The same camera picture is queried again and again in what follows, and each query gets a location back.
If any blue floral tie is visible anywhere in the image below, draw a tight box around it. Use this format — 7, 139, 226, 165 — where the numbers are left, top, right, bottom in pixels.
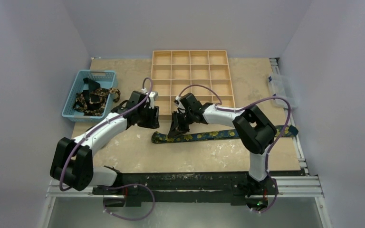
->
151, 125, 299, 144

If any clear plastic box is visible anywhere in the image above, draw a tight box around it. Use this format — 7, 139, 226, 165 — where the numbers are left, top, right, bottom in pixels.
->
267, 74, 298, 109

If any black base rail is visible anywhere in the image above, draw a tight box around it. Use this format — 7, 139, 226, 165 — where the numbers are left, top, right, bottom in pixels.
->
93, 171, 278, 209

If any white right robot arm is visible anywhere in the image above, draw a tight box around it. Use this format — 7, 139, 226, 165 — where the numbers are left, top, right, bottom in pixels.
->
167, 93, 277, 193

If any blue plastic basket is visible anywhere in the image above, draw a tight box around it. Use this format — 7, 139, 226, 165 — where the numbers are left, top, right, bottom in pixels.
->
62, 70, 121, 122

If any leopard print tie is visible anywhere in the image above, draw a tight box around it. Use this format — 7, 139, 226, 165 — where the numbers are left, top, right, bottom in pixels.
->
72, 87, 121, 116

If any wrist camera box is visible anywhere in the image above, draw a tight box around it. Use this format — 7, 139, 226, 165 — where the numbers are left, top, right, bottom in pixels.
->
173, 96, 185, 110
141, 88, 159, 109

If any black tie in basket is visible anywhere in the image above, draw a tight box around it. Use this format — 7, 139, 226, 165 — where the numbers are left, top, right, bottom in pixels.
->
82, 77, 101, 105

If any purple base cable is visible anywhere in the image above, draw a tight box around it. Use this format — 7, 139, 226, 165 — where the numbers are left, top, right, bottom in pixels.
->
102, 183, 155, 221

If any wooden compartment tray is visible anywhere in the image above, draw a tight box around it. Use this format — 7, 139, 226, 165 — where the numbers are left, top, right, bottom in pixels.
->
151, 50, 236, 119

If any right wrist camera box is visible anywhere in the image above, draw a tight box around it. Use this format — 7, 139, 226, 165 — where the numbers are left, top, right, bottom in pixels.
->
173, 96, 185, 110

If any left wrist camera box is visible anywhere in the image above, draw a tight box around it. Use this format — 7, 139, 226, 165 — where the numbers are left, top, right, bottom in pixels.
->
141, 88, 159, 109

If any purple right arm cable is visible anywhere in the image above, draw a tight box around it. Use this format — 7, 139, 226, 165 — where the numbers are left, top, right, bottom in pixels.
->
176, 84, 292, 214

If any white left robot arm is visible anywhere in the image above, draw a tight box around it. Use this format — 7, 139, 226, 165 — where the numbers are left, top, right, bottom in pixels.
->
50, 90, 159, 194

